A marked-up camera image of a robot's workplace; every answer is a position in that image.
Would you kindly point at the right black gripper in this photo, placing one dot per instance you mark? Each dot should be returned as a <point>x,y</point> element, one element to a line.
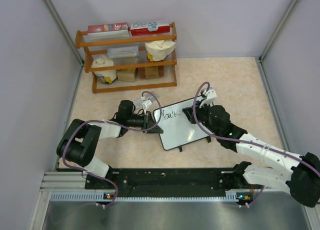
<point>190,112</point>

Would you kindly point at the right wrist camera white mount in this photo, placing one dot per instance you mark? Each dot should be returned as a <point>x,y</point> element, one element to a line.
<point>208,97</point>

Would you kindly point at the brown cardboard box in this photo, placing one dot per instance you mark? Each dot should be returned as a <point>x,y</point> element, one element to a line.
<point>151,72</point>

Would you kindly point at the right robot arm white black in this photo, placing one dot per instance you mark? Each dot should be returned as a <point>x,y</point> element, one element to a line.
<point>295,174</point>

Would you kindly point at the red white wrap box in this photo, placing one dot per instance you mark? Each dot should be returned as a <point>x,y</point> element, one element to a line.
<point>149,28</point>

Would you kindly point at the clear plastic box on shelf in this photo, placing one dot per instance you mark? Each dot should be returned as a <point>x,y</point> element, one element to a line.
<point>123,52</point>

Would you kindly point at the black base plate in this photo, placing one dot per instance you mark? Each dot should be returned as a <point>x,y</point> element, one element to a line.
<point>175,182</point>

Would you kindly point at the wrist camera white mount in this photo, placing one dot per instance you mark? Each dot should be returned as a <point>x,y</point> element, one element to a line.
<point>208,97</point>
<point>146,102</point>

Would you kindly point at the tan cardboard box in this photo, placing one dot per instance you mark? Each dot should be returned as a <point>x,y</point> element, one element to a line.
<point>128,74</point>

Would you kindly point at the cream paper bag upper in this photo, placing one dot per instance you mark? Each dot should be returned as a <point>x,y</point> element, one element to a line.
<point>159,50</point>

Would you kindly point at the black framed whiteboard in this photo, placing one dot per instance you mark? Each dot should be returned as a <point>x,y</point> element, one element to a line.
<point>177,130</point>

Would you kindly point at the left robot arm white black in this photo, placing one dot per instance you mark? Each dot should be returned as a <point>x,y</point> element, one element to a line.
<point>80,140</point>

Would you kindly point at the aluminium rail frame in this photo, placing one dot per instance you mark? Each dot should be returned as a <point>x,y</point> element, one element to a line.
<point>63,181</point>

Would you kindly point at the wooden three tier shelf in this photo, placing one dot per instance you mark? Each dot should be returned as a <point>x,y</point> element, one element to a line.
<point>94,49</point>

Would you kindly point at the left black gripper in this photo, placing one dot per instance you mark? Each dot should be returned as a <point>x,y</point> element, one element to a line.
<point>148,121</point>

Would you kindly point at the red white foil box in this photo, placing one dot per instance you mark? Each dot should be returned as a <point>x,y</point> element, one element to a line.
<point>107,31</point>

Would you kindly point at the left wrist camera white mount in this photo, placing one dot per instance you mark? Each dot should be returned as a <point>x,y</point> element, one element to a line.
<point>146,102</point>

